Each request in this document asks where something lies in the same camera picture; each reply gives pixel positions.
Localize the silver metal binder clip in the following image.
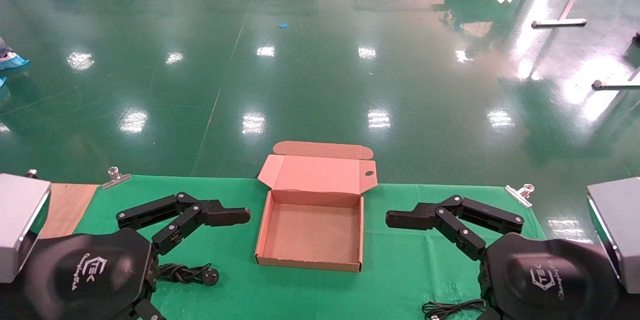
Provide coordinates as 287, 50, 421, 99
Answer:
504, 183, 536, 209
102, 166, 132, 190

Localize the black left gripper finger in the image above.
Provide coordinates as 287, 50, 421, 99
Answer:
116, 192, 251, 256

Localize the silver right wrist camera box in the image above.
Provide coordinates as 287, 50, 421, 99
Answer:
586, 177, 640, 294

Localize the green table cloth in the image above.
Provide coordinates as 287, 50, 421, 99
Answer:
72, 175, 548, 320

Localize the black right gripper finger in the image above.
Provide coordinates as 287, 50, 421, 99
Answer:
386, 195, 525, 261

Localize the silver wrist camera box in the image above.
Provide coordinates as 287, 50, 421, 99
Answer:
586, 177, 640, 294
0, 174, 51, 284

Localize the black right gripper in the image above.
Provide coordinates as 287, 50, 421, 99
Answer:
477, 232, 623, 320

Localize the white metal floor foot bar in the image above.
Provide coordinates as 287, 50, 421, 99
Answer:
592, 67, 640, 91

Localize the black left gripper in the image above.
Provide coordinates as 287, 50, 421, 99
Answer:
0, 228, 166, 320

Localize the black wired computer mouse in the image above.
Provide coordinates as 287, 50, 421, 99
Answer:
422, 299, 488, 320

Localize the black power cable with plug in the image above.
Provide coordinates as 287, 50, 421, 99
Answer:
159, 263, 220, 287

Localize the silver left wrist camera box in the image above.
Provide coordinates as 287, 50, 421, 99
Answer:
0, 174, 51, 284

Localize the open brown cardboard box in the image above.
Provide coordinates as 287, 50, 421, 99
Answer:
255, 140, 378, 273

